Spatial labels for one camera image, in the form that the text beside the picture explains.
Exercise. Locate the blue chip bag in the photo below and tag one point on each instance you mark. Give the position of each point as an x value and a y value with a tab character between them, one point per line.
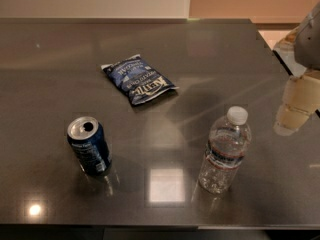
138	80

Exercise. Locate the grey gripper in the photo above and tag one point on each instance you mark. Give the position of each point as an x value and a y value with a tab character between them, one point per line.
309	42

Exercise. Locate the clear plastic water bottle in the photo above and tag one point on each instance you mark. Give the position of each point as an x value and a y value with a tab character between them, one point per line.
228	141

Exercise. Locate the blue soda can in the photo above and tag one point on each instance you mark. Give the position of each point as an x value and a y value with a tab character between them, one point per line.
86	137

